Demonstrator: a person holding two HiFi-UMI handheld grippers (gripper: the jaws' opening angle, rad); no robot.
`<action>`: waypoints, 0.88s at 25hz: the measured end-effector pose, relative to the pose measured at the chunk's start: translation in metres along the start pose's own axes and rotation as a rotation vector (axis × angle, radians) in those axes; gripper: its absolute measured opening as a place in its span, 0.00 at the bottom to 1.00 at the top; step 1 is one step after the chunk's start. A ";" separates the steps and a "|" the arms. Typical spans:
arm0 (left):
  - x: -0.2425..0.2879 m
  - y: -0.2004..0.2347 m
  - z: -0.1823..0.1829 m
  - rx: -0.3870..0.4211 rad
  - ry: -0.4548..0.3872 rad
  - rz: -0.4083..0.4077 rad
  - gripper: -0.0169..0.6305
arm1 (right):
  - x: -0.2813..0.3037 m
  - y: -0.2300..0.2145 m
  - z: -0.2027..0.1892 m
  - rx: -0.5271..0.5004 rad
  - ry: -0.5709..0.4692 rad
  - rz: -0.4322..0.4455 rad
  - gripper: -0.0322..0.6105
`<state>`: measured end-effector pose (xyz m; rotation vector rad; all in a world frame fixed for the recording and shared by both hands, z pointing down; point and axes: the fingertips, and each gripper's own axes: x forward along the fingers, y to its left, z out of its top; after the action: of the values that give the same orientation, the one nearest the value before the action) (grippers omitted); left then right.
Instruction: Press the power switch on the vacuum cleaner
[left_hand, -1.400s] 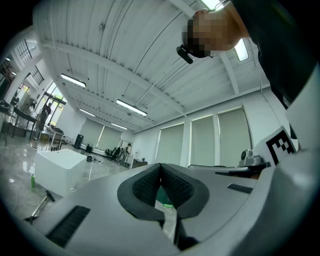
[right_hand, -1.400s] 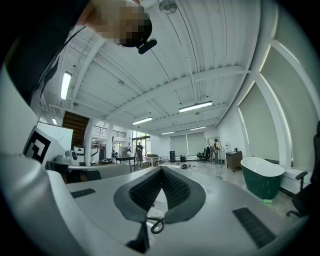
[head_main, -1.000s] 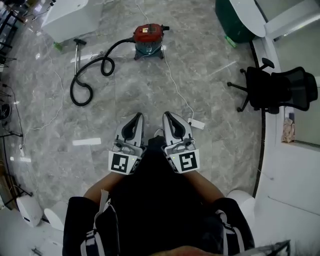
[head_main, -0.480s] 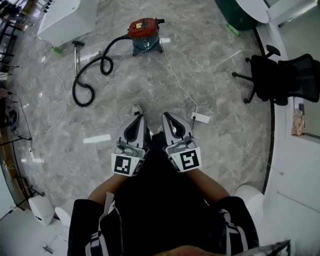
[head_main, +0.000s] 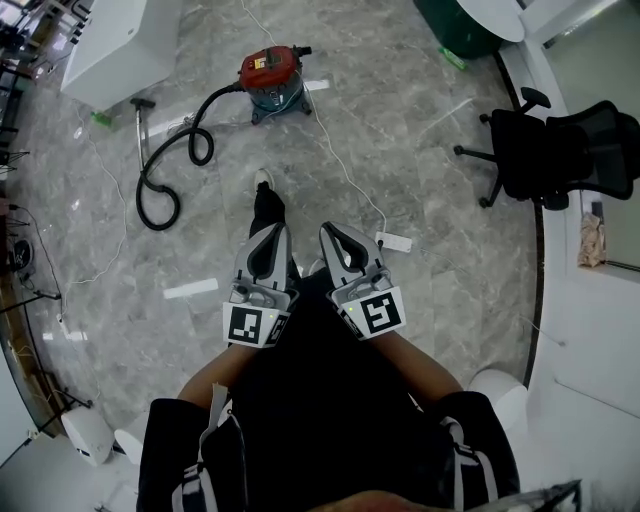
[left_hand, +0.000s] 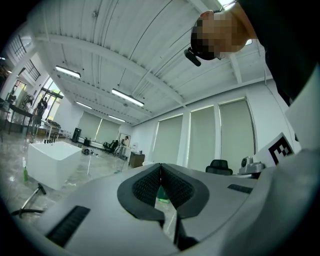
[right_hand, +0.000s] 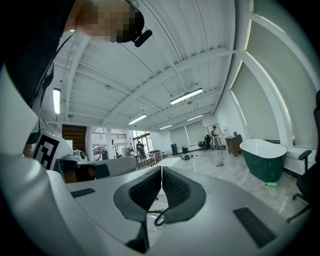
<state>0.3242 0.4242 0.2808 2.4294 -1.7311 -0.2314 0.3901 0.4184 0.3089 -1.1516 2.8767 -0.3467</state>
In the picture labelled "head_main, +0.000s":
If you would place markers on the white rounded pedestal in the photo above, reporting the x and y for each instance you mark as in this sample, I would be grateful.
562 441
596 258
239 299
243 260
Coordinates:
129 446
90 437

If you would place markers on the green round tub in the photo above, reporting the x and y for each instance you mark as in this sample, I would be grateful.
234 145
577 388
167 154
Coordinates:
465 20

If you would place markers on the white counter block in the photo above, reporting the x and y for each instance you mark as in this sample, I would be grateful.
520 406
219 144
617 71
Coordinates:
115 45

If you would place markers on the crumpled brown paper bag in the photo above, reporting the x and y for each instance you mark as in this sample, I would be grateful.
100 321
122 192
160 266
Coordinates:
591 240

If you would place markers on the white round stool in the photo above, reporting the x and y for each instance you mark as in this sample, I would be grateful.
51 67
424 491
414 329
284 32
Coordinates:
500 397

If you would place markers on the person's white shoe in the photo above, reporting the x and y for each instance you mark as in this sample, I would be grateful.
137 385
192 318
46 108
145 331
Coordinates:
264 176
316 266

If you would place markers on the person's right forearm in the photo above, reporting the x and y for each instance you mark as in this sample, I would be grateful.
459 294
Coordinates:
425 367

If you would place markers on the person's right white shoe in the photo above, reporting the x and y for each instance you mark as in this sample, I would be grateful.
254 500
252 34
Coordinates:
316 266

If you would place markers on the red and teal vacuum cleaner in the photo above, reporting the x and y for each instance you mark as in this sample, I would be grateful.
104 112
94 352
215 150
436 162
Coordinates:
270 65

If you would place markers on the small white power strip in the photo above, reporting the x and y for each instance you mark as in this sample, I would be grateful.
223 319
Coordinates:
62 325

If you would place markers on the person's left forearm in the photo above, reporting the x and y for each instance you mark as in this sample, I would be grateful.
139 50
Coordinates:
215 372

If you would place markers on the black mesh office chair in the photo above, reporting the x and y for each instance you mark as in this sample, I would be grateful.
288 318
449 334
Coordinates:
560 150

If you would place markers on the metal vacuum wand with nozzle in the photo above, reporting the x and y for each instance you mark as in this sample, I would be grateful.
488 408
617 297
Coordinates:
141 130

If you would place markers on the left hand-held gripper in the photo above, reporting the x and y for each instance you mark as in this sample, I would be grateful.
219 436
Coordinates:
245 325

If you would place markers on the green plastic bottle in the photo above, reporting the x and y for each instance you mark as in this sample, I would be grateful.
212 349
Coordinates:
454 58
101 118

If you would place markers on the black metal shelf rack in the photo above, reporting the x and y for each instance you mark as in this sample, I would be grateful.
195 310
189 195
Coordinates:
12 85

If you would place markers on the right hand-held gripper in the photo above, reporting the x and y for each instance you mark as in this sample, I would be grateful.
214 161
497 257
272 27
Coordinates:
380 312

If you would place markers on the person's black shirt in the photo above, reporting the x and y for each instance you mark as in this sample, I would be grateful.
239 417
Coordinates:
330 400

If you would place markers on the person's left white shoe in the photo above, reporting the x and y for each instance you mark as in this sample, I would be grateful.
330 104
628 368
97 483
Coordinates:
264 176

